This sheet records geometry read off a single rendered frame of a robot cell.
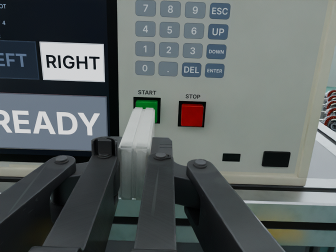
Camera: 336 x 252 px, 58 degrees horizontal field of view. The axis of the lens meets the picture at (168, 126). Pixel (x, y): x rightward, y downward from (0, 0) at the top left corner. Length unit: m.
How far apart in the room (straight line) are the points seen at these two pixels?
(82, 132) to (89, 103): 0.03
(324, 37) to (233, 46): 0.07
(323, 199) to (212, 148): 0.10
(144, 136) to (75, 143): 0.13
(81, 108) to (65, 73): 0.03
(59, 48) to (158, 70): 0.08
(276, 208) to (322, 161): 0.11
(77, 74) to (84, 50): 0.02
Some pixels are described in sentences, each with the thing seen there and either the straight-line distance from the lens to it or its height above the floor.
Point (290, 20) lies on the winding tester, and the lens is 0.26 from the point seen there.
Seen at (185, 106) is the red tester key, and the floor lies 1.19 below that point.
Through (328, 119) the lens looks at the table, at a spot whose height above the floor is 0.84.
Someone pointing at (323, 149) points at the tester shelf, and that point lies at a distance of 0.41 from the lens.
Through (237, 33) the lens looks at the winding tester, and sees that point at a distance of 0.25.
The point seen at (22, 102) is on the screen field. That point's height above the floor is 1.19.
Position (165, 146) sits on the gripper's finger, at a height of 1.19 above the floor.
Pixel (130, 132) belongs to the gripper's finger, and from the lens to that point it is 0.16.
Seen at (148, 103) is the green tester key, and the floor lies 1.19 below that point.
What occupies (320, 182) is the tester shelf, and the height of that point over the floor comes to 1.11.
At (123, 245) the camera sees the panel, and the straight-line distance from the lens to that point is 0.49.
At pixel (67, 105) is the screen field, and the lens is 0.27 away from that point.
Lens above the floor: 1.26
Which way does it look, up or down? 19 degrees down
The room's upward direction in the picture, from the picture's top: 2 degrees clockwise
